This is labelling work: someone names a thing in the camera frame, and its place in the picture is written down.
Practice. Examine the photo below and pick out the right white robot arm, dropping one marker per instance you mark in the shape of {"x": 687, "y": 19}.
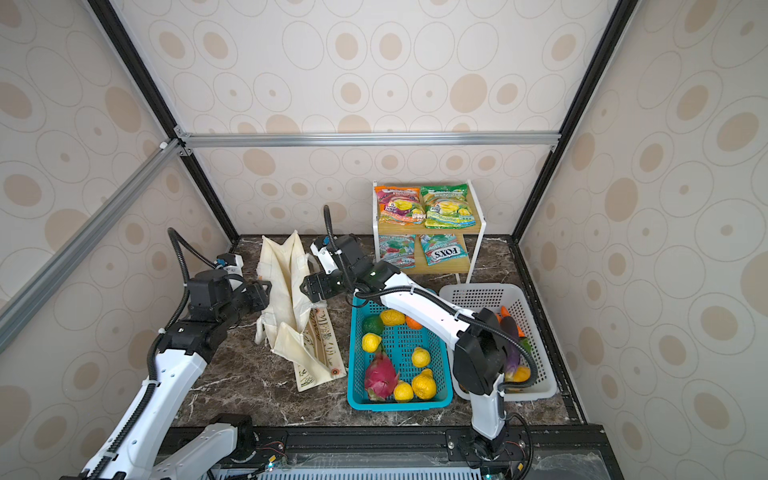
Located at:
{"x": 478, "y": 345}

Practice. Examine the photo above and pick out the green red candy bag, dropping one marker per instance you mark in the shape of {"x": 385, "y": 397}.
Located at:
{"x": 398, "y": 250}

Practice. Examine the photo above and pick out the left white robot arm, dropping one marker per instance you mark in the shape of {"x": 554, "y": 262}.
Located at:
{"x": 215, "y": 300}

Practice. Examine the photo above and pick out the white wooden two-tier shelf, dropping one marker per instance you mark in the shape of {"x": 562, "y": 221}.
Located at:
{"x": 471, "y": 239}

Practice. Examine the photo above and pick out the green yellow snack bag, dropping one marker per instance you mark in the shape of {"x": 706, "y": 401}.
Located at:
{"x": 447, "y": 206}

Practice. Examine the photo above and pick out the orange pink snack bag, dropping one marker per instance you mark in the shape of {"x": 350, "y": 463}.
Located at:
{"x": 399, "y": 205}

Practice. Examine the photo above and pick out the green Fox's candy bag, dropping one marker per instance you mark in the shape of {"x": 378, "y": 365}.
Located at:
{"x": 439, "y": 248}

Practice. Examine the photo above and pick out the yellow lemon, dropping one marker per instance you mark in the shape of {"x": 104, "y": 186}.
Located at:
{"x": 420, "y": 358}
{"x": 403, "y": 392}
{"x": 392, "y": 318}

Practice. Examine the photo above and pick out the pink dragon fruit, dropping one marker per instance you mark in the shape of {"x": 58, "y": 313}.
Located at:
{"x": 381, "y": 378}

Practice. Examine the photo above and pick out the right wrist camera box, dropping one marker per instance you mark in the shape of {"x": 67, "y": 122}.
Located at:
{"x": 325, "y": 258}

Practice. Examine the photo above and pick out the yellow lemon top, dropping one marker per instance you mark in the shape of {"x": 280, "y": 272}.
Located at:
{"x": 392, "y": 318}

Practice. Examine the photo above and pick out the black right corner post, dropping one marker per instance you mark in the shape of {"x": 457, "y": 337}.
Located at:
{"x": 605, "y": 49}

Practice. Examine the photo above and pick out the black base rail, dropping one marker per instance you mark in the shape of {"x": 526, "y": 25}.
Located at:
{"x": 422, "y": 452}

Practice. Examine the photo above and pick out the orange carrot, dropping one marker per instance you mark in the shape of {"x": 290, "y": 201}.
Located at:
{"x": 505, "y": 312}

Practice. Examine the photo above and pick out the large yellow citrus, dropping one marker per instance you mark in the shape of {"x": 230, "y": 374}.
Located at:
{"x": 424, "y": 385}

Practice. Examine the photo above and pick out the yellow pepper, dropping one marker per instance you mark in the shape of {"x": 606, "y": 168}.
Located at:
{"x": 520, "y": 375}

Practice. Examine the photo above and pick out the teal plastic basket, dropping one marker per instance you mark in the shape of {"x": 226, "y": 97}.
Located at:
{"x": 398, "y": 343}

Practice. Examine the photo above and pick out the purple eggplant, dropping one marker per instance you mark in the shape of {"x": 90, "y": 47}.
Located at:
{"x": 513, "y": 354}

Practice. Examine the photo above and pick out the green lime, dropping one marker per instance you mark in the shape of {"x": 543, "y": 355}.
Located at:
{"x": 373, "y": 324}

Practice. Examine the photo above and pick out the aluminium horizontal rail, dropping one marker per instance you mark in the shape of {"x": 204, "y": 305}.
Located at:
{"x": 373, "y": 139}

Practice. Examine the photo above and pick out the black corner frame post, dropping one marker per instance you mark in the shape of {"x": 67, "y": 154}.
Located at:
{"x": 107, "y": 17}

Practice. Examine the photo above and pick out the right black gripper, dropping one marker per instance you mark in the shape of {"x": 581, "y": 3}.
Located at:
{"x": 318, "y": 279}

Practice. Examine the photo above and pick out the aluminium diagonal rail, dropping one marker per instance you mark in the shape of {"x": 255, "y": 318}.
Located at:
{"x": 39, "y": 289}

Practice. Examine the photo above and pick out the floral cream grocery tote bag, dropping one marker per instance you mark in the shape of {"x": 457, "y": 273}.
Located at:
{"x": 295, "y": 327}

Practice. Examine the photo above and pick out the white plastic basket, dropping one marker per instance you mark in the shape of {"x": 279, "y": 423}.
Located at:
{"x": 495, "y": 296}

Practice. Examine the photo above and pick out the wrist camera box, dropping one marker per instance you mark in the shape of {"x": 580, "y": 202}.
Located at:
{"x": 230, "y": 262}
{"x": 325, "y": 258}

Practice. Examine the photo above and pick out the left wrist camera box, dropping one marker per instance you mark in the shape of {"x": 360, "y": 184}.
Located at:
{"x": 230, "y": 262}

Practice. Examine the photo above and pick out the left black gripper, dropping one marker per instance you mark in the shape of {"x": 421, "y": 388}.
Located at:
{"x": 260, "y": 295}

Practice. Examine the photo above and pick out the orange fruit in teal basket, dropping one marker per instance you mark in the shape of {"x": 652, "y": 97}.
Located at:
{"x": 412, "y": 324}

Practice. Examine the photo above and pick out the yellow lemon front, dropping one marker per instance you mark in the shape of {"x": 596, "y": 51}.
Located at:
{"x": 403, "y": 392}

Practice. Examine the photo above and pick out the yellow lemon middle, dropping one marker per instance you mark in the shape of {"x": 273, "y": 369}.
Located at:
{"x": 420, "y": 358}

